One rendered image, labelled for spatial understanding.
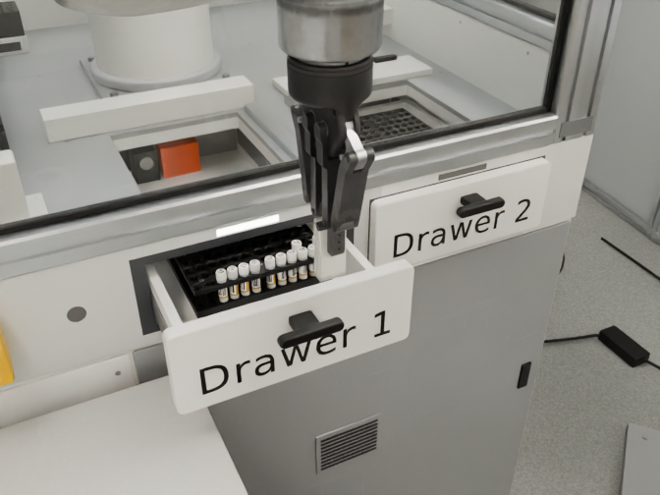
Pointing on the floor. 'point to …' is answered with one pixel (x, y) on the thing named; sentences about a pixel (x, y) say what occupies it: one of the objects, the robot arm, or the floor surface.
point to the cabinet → (379, 388)
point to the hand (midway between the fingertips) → (329, 247)
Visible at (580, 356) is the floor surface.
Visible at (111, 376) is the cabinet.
